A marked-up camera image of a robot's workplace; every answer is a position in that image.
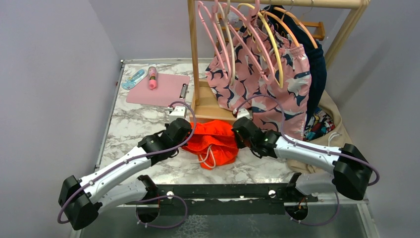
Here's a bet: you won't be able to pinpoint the orange shorts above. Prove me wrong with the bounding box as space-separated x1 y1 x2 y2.
182 120 239 170

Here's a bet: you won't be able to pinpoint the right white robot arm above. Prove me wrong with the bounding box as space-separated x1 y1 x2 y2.
232 117 375 202

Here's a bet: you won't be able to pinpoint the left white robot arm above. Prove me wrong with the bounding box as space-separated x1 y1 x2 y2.
57 118 196 231

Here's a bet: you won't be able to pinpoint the pink shark print shorts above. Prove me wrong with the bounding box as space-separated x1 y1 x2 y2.
206 26 312 140

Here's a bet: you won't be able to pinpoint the cream hanger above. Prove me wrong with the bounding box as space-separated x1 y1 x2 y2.
218 0 236 86

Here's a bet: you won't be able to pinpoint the orange wooden hanger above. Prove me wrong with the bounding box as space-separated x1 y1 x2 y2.
261 5 322 51

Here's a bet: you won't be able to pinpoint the yellow hanger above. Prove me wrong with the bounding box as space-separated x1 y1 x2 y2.
238 0 284 88

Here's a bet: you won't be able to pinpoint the wooden clothes rack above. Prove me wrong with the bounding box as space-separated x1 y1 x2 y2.
187 0 370 123

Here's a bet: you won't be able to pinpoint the pink clipboard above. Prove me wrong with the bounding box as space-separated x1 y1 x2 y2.
126 73 190 107

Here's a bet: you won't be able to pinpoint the pink tube bottle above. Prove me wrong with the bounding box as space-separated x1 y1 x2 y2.
148 66 158 90

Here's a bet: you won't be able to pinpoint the light blue package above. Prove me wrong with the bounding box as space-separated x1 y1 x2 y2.
121 69 146 90

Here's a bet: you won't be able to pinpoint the colourful print garment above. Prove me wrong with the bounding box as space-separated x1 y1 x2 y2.
303 107 336 141

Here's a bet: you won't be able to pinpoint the beige garment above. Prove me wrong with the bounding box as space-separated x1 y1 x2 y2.
286 90 353 175

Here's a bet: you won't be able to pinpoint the navy blue garment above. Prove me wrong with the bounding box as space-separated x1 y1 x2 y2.
262 4 328 132

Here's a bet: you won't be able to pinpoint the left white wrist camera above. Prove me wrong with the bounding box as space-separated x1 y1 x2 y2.
167 106 186 123

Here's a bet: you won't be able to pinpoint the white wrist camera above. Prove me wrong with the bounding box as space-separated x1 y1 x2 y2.
232 108 252 119
167 106 186 123

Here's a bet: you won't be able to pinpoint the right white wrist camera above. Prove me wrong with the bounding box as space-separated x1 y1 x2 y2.
232 108 252 119

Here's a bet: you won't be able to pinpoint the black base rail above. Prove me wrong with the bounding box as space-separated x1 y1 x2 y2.
135 183 317 218

